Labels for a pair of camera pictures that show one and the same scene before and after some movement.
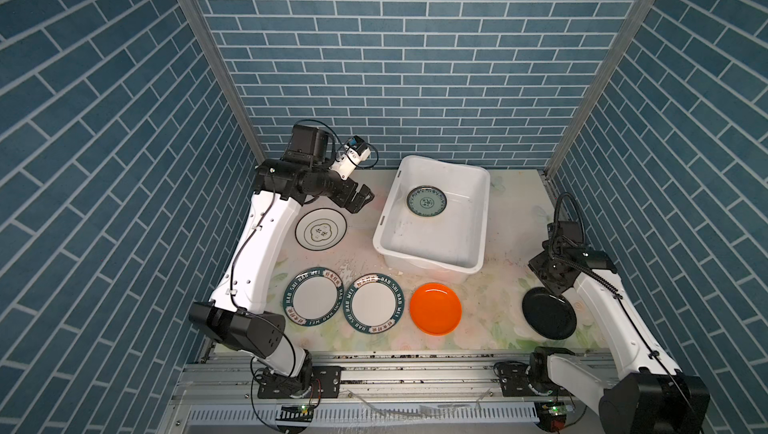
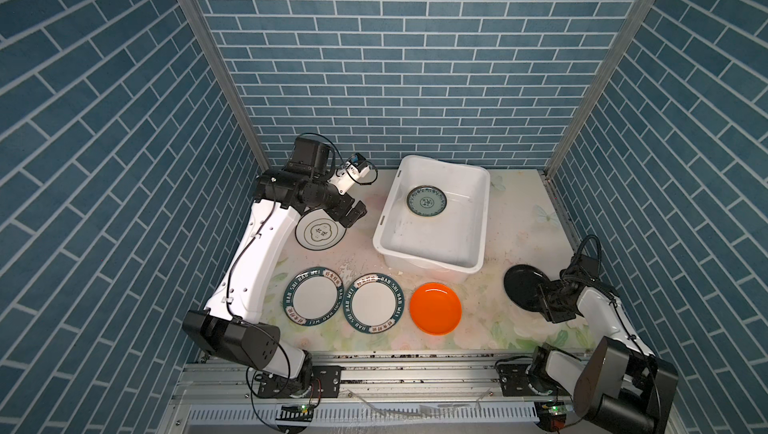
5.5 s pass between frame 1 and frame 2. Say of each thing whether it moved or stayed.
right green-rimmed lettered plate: stayed
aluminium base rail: stayed
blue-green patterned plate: stayed
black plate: moved
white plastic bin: stayed
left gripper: moved
